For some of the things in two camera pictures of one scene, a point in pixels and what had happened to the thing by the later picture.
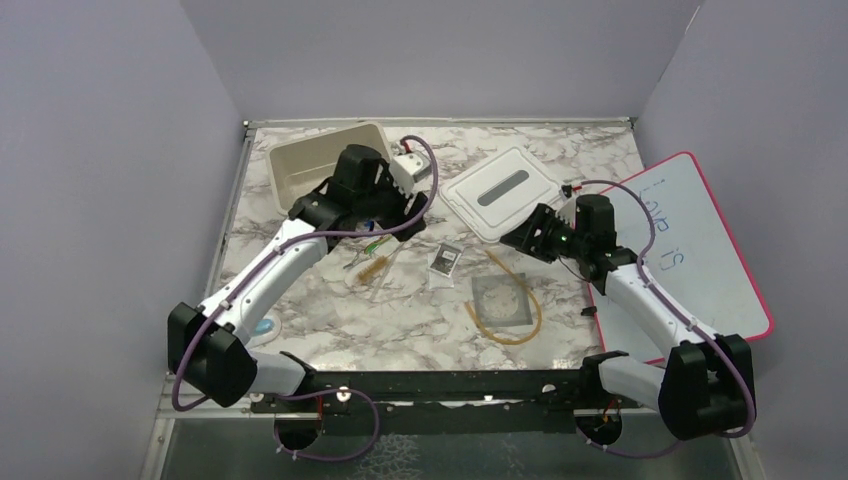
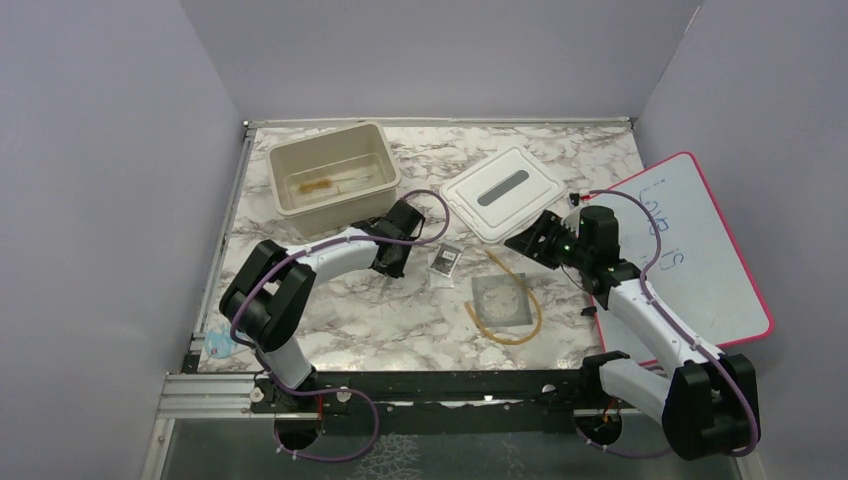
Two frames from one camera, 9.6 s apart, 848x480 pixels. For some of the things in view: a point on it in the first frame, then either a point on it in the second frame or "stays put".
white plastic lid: x=495 y=195 stays put
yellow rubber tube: x=490 y=335 stays put
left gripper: x=398 y=215 -> x=397 y=269
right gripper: x=543 y=217 stays put
